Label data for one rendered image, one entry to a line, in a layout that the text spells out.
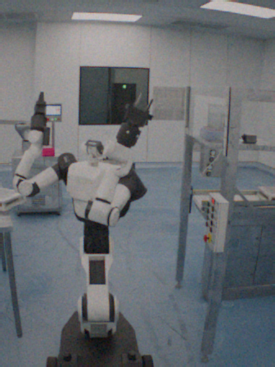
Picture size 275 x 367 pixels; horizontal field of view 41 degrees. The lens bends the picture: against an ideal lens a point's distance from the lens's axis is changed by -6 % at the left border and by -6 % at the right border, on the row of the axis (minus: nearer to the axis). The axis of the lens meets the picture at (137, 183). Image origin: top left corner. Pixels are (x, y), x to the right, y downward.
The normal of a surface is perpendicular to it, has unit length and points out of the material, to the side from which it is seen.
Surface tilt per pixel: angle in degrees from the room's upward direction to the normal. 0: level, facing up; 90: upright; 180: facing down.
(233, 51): 90
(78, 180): 90
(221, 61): 90
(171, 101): 90
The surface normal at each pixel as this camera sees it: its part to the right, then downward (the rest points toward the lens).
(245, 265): 0.08, 0.26
